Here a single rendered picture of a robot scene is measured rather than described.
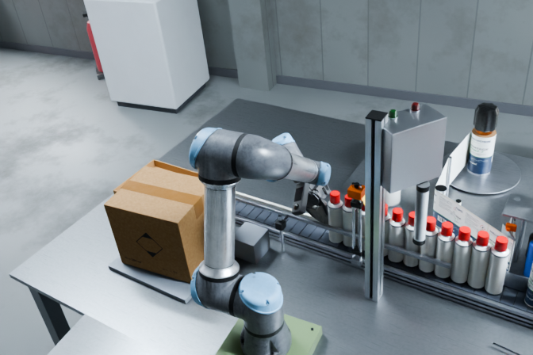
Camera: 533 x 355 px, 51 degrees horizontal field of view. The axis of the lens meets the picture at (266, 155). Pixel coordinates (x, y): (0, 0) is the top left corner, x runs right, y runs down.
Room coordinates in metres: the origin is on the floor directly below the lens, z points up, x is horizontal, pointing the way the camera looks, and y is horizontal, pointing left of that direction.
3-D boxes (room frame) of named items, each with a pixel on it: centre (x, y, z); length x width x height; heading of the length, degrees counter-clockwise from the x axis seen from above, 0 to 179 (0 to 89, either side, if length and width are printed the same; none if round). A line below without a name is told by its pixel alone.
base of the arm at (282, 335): (1.09, 0.06, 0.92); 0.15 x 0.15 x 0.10
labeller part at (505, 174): (1.78, -0.83, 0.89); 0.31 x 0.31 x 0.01
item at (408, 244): (1.33, -0.44, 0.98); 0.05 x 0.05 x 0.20
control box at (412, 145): (1.26, -0.38, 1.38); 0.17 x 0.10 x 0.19; 110
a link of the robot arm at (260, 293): (1.09, 0.06, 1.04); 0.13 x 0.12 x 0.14; 62
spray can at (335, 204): (1.48, -0.21, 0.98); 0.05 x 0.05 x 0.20
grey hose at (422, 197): (1.22, -0.42, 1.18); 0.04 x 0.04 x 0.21
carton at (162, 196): (1.55, 0.37, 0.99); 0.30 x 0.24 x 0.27; 61
